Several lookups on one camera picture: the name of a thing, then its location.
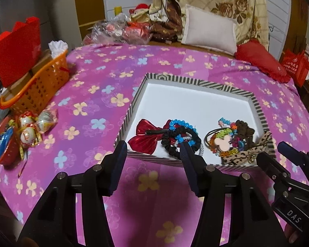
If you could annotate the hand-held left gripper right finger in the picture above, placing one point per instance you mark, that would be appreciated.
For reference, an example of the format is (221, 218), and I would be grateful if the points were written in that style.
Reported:
(189, 167)

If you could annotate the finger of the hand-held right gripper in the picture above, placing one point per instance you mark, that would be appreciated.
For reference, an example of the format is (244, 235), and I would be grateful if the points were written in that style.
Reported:
(288, 150)
(269, 166)

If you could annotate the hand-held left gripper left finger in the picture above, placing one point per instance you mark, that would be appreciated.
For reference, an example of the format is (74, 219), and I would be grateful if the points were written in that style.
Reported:
(118, 164)

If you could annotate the black hair scrunchie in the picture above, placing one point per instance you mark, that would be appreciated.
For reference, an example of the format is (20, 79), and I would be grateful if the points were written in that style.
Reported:
(167, 144)

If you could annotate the striped cardboard box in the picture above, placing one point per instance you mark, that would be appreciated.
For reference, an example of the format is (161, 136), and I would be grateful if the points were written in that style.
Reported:
(195, 100)

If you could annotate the person's right hand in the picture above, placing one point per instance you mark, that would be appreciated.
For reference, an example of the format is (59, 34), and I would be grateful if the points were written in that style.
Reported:
(291, 235)

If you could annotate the leopard ribbon hair bow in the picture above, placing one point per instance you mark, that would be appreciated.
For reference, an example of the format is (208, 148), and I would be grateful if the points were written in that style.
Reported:
(247, 155)

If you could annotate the red bow hair clip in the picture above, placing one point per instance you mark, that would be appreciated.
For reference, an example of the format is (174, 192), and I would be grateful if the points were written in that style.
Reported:
(144, 139)

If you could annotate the brown spotted hair scrunchie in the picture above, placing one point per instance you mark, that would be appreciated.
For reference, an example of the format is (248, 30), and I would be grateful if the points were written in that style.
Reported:
(243, 133)

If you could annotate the foil wrapped egg ornament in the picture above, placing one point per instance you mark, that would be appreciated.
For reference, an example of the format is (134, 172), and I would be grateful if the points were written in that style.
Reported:
(25, 120)
(28, 135)
(45, 122)

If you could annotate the red shopping bag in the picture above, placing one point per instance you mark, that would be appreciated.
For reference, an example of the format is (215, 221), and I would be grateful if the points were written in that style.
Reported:
(296, 65)

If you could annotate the pink flower blanket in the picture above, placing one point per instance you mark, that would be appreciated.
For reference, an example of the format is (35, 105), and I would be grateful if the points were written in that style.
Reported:
(92, 82)

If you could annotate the red frilled cushion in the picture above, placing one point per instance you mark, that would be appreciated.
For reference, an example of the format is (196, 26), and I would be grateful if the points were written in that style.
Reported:
(260, 59)

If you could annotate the orange plastic basket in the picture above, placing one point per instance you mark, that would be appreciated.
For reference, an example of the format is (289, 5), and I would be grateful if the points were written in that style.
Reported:
(41, 87)

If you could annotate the red plastic bowl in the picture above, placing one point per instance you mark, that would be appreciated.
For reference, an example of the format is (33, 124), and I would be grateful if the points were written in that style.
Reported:
(5, 157)

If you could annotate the white crocheted cloth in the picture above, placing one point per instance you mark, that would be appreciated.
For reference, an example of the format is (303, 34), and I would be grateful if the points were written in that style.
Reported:
(58, 47)

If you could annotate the clear plastic bag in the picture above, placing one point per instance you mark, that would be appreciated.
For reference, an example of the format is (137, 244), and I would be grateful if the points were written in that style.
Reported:
(110, 29)

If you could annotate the beige pillow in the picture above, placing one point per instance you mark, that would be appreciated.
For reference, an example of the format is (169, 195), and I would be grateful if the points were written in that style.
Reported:
(208, 28)

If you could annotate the brown satin cloth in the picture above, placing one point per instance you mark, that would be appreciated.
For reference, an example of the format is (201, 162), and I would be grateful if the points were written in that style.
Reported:
(167, 28)

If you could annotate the red paper bag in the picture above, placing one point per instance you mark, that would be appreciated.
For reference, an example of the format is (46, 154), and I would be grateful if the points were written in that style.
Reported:
(18, 49)

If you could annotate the yellow cup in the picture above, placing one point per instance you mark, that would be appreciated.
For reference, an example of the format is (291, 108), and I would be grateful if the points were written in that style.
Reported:
(118, 10)

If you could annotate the red plush toy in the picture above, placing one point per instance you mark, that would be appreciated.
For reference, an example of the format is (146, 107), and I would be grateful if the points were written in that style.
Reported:
(140, 9)

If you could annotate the wooden door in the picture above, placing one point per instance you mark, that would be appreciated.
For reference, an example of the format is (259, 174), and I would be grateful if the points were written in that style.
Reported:
(90, 2)

